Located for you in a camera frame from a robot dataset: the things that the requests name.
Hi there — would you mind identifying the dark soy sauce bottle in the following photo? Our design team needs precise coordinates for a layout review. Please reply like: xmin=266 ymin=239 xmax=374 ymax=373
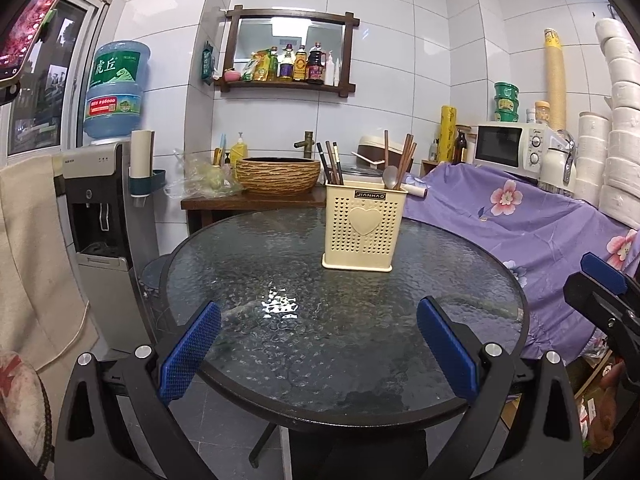
xmin=306 ymin=42 xmax=327 ymax=85

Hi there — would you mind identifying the teal cup holder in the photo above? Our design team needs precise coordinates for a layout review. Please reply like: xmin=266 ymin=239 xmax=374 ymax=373
xmin=128 ymin=169 xmax=167 ymax=197

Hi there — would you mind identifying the wooden side table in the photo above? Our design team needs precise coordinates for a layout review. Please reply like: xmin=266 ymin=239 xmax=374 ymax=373
xmin=180 ymin=189 xmax=329 ymax=237

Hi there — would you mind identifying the tall paper cup stack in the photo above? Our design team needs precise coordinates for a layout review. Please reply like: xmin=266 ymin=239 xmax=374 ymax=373
xmin=543 ymin=27 xmax=569 ymax=132

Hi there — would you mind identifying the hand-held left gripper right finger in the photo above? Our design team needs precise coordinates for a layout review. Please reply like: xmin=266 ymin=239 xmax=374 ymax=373
xmin=416 ymin=296 xmax=586 ymax=480

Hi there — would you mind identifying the white brown rice cooker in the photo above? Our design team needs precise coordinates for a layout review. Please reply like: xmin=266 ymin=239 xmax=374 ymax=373
xmin=351 ymin=133 xmax=409 ymax=177

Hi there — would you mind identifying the white paper cup sleeve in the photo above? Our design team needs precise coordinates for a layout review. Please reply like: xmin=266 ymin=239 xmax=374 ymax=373
xmin=129 ymin=129 xmax=154 ymax=182

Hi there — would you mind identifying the white microwave oven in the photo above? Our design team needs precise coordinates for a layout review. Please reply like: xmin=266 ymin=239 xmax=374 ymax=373
xmin=472 ymin=120 xmax=562 ymax=182

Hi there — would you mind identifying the yellow green seasoning packet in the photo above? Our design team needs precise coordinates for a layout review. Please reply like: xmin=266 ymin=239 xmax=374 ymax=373
xmin=242 ymin=52 xmax=271 ymax=83

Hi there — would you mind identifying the wicker pattern basin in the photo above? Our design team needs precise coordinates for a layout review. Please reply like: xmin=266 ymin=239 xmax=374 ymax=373
xmin=234 ymin=157 xmax=322 ymax=196

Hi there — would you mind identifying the beige cloth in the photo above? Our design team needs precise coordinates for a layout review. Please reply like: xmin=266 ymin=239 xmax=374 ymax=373
xmin=0 ymin=154 xmax=102 ymax=377

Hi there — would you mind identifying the grey water dispenser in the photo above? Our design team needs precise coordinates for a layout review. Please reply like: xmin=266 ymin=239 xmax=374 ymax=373
xmin=60 ymin=140 xmax=162 ymax=357

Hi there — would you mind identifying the cream plastic utensil holder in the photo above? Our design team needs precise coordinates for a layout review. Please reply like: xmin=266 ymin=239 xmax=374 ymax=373
xmin=321 ymin=180 xmax=407 ymax=273

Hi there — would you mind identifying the round cushioned stool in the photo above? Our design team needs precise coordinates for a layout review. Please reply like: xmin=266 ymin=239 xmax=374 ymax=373
xmin=0 ymin=349 xmax=54 ymax=472

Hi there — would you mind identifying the green wall packet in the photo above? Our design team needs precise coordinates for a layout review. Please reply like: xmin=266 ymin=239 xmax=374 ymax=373
xmin=201 ymin=42 xmax=216 ymax=87

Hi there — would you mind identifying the clear plastic bag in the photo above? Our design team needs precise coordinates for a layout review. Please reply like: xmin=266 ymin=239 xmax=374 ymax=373
xmin=164 ymin=149 xmax=242 ymax=202

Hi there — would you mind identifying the smartphone with pink screen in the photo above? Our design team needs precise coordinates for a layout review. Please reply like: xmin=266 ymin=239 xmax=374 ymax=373
xmin=0 ymin=0 xmax=84 ymax=85

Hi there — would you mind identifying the purple floral cloth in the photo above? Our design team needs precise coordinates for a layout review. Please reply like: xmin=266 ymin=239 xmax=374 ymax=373
xmin=399 ymin=161 xmax=640 ymax=363

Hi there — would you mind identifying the blue water jug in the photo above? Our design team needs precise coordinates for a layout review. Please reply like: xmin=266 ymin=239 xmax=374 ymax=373
xmin=82 ymin=40 xmax=152 ymax=144

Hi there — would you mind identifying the wooden framed mirror shelf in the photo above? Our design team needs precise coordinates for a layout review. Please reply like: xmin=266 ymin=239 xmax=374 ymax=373
xmin=214 ymin=6 xmax=361 ymax=95

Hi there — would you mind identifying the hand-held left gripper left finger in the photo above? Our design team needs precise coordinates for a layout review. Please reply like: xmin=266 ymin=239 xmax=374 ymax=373
xmin=54 ymin=301 xmax=223 ymax=480

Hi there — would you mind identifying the yellow soap dispenser bottle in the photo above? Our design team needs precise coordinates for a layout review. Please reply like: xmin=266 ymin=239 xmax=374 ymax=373
xmin=229 ymin=132 xmax=250 ymax=164

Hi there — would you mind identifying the bronze faucet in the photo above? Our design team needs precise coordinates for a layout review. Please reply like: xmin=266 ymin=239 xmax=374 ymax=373
xmin=292 ymin=131 xmax=317 ymax=159

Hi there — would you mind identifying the white thermos jug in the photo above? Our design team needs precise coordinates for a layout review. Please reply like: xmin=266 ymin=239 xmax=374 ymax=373
xmin=541 ymin=129 xmax=579 ymax=197

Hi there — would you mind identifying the yellow wrap roll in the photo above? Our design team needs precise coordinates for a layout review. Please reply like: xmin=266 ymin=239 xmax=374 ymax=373
xmin=439 ymin=105 xmax=459 ymax=164

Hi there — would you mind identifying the stack of green bowls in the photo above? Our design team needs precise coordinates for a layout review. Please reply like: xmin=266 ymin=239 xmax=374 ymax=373
xmin=493 ymin=81 xmax=521 ymax=124

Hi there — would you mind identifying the metal framed window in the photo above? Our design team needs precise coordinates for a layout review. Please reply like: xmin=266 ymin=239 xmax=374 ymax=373
xmin=7 ymin=0 xmax=110 ymax=157

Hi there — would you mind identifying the black phone mount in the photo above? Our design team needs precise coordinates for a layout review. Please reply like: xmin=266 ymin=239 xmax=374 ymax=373
xmin=0 ymin=77 xmax=22 ymax=107

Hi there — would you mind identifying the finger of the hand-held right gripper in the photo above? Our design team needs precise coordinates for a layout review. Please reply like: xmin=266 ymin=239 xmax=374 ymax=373
xmin=580 ymin=252 xmax=630 ymax=296
xmin=563 ymin=272 xmax=640 ymax=358

